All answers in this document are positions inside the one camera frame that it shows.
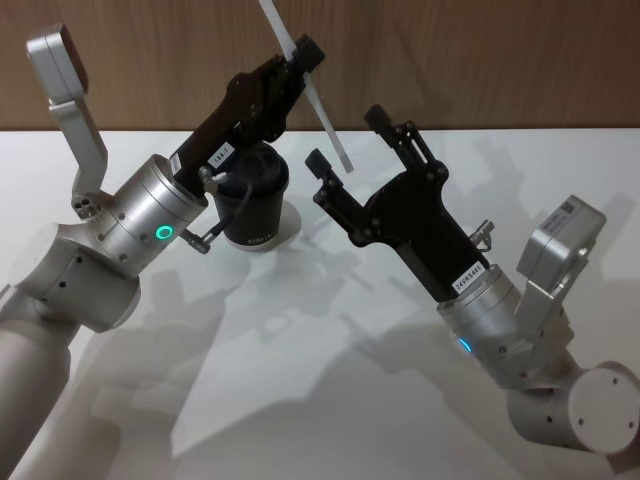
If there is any white plastic stick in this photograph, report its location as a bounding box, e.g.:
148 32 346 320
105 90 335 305
258 0 357 176

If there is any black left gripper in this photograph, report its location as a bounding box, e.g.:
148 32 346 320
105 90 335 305
168 35 327 200

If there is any black paper cup with lid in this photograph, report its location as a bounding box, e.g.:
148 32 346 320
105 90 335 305
213 143 292 253

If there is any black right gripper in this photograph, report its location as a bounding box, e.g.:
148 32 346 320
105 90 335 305
304 103 497 304

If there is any thin dark left gripper cable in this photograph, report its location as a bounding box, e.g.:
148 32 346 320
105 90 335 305
182 166 254 254

